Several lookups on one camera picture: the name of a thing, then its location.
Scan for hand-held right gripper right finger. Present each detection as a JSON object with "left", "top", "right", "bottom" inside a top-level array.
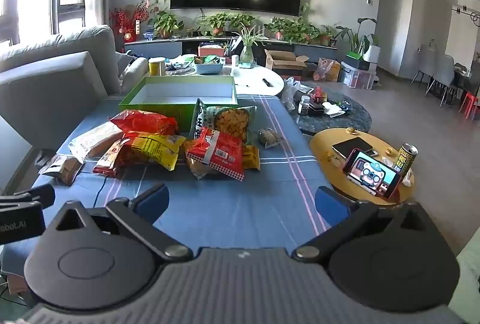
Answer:
[{"left": 292, "top": 186, "right": 434, "bottom": 261}]

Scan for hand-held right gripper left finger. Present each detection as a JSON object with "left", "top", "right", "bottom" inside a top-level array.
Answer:
[{"left": 48, "top": 183, "right": 195, "bottom": 262}]

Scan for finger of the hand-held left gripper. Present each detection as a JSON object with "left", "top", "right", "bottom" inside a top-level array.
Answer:
[{"left": 0, "top": 184, "right": 56, "bottom": 214}]

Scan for brown snack packet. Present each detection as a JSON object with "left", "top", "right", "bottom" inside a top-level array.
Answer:
[{"left": 39, "top": 154, "right": 84, "bottom": 186}]

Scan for red yellow snack packet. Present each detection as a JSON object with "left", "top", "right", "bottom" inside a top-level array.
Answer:
[{"left": 124, "top": 132, "right": 186, "bottom": 171}]

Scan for red white snack packet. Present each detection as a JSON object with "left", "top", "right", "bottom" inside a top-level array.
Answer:
[{"left": 93, "top": 138, "right": 130, "bottom": 178}]

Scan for pale translucent snack packet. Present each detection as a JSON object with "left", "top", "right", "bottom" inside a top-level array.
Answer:
[{"left": 67, "top": 121, "right": 124, "bottom": 163}]

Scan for crinkled red snack packet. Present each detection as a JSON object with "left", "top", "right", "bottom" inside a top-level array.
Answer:
[{"left": 109, "top": 109, "right": 179, "bottom": 137}]

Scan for red checkered snack packet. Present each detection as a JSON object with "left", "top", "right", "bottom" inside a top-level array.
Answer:
[{"left": 184, "top": 128, "right": 245, "bottom": 182}]

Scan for small clear snack packet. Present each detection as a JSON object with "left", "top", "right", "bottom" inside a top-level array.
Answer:
[{"left": 259, "top": 128, "right": 286, "bottom": 149}]

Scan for green cardboard box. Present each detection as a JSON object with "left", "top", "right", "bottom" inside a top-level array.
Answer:
[{"left": 119, "top": 75, "right": 239, "bottom": 124}]

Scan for pale green snack packet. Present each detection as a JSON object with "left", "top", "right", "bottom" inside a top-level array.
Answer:
[{"left": 189, "top": 99, "right": 259, "bottom": 144}]

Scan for dark tablet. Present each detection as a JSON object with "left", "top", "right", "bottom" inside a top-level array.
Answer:
[{"left": 332, "top": 137, "right": 374, "bottom": 159}]

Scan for wooden oval side table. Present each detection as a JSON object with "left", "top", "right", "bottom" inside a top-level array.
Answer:
[{"left": 309, "top": 128, "right": 416, "bottom": 205}]

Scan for blue striped tablecloth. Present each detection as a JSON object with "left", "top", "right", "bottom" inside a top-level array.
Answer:
[{"left": 0, "top": 94, "right": 340, "bottom": 280}]

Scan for yellow drink can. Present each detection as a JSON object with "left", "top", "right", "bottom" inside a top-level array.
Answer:
[{"left": 392, "top": 144, "right": 419, "bottom": 174}]

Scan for white tissue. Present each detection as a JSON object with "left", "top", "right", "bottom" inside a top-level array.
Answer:
[{"left": 322, "top": 102, "right": 346, "bottom": 118}]

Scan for grey fabric sofa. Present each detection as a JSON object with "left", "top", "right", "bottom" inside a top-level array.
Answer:
[{"left": 0, "top": 25, "right": 150, "bottom": 193}]

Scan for clear plastic bag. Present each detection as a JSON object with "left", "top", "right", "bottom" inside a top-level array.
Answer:
[{"left": 281, "top": 77, "right": 316, "bottom": 111}]

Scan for clear storage box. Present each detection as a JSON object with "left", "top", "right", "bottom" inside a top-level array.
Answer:
[{"left": 340, "top": 61, "right": 377, "bottom": 89}]

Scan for small cardboard box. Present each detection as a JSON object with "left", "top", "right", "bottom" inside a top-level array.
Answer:
[{"left": 319, "top": 57, "right": 343, "bottom": 82}]

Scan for yellow canister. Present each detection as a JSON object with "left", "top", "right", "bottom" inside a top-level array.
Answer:
[{"left": 148, "top": 57, "right": 166, "bottom": 77}]

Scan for blue plastic basket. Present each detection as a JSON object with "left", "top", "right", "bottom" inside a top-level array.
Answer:
[{"left": 194, "top": 56, "right": 226, "bottom": 75}]

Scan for white oval table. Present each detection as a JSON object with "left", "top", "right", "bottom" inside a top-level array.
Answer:
[{"left": 165, "top": 63, "right": 286, "bottom": 97}]

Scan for dark clothes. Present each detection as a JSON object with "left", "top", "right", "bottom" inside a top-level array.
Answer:
[{"left": 124, "top": 48, "right": 151, "bottom": 61}]

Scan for open cardboard box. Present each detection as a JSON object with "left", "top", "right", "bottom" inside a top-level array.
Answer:
[{"left": 264, "top": 49, "right": 309, "bottom": 79}]

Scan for grey television cabinet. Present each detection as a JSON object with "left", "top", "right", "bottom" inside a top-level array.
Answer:
[{"left": 124, "top": 34, "right": 338, "bottom": 60}]

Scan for large-leaf plant in white planter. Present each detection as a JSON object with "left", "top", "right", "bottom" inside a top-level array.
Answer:
[{"left": 335, "top": 18, "right": 381, "bottom": 64}]

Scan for pale green cushion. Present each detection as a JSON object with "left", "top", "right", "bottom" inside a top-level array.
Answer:
[{"left": 448, "top": 241, "right": 480, "bottom": 324}]

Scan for orange tissue box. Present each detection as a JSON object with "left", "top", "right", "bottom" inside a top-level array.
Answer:
[{"left": 198, "top": 42, "right": 226, "bottom": 58}]

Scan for grey dining chair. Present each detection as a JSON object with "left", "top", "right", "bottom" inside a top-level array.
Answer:
[
  {"left": 410, "top": 44, "right": 437, "bottom": 95},
  {"left": 425, "top": 54, "right": 458, "bottom": 107}
]

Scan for potted green plant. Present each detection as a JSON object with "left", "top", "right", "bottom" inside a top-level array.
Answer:
[
  {"left": 264, "top": 17, "right": 291, "bottom": 41},
  {"left": 202, "top": 12, "right": 230, "bottom": 36},
  {"left": 319, "top": 24, "right": 340, "bottom": 47},
  {"left": 149, "top": 9, "right": 184, "bottom": 39},
  {"left": 287, "top": 22, "right": 319, "bottom": 44},
  {"left": 229, "top": 14, "right": 256, "bottom": 32}
]

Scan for red plastic stool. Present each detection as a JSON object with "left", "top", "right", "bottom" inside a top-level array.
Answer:
[{"left": 458, "top": 91, "right": 480, "bottom": 120}]

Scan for spider plant in glass vase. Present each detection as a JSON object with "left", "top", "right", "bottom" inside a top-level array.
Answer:
[{"left": 229, "top": 24, "right": 267, "bottom": 64}]

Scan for red berry decoration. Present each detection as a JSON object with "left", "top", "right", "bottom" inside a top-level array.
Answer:
[{"left": 109, "top": 0, "right": 151, "bottom": 43}]

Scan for dining table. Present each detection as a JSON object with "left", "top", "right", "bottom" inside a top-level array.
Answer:
[{"left": 452, "top": 63, "right": 480, "bottom": 103}]

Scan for black wall lamp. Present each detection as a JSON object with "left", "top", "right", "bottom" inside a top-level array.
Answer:
[{"left": 452, "top": 3, "right": 480, "bottom": 26}]

